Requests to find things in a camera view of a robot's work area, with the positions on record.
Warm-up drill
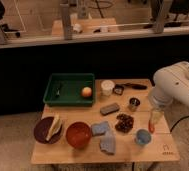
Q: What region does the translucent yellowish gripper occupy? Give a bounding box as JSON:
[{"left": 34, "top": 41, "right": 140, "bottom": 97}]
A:
[{"left": 148, "top": 108, "right": 164, "bottom": 134}]

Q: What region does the blue sponge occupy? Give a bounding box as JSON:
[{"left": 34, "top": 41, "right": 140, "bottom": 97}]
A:
[{"left": 91, "top": 121, "right": 110, "bottom": 136}]

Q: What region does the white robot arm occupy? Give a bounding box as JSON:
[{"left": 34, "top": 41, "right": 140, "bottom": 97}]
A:
[{"left": 148, "top": 61, "right": 189, "bottom": 133}]

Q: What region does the peach apple in tray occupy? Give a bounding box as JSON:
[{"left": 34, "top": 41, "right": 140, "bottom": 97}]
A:
[{"left": 81, "top": 87, "right": 92, "bottom": 98}]

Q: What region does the green plastic tray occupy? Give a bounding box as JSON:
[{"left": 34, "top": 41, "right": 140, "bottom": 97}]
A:
[{"left": 43, "top": 73, "right": 95, "bottom": 107}]

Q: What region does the small dark object in tray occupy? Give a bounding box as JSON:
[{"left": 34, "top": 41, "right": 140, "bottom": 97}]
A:
[{"left": 56, "top": 83, "right": 62, "bottom": 97}]

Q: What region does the light blue cup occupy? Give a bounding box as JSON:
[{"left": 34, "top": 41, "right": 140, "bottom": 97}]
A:
[{"left": 135, "top": 129, "right": 152, "bottom": 146}]

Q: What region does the dark grape bunch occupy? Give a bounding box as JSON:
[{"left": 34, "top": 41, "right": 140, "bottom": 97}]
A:
[{"left": 115, "top": 114, "right": 134, "bottom": 133}]

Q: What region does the metal cup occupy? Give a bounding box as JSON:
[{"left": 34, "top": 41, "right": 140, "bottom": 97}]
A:
[{"left": 129, "top": 97, "right": 140, "bottom": 112}]

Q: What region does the wooden table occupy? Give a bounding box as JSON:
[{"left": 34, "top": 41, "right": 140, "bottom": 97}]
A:
[{"left": 31, "top": 79, "right": 180, "bottom": 164}]

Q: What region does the gray rectangular block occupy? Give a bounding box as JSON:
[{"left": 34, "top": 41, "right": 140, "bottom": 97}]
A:
[{"left": 100, "top": 103, "right": 120, "bottom": 116}]

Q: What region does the gray blue cloth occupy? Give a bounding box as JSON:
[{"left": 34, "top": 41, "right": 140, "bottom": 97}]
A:
[{"left": 100, "top": 131, "right": 116, "bottom": 155}]

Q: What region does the small black square container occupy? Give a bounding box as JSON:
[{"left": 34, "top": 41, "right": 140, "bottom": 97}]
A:
[{"left": 113, "top": 84, "right": 124, "bottom": 95}]

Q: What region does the white cup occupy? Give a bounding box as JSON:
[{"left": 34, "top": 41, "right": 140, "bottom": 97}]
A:
[{"left": 101, "top": 80, "right": 115, "bottom": 96}]

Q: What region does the red bowl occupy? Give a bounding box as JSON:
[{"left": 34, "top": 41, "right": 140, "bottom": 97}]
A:
[{"left": 66, "top": 122, "right": 92, "bottom": 149}]

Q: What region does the yellow banana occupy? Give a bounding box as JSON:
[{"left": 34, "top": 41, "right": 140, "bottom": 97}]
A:
[{"left": 46, "top": 114, "right": 62, "bottom": 141}]

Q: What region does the dark purple plate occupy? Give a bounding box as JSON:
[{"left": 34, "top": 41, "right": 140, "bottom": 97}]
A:
[{"left": 34, "top": 117, "right": 62, "bottom": 144}]

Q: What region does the black cable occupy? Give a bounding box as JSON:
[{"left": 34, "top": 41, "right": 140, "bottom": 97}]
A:
[{"left": 169, "top": 115, "right": 189, "bottom": 133}]

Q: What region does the black handled tool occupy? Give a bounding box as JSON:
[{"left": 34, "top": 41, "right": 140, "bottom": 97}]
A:
[{"left": 121, "top": 83, "right": 147, "bottom": 90}]

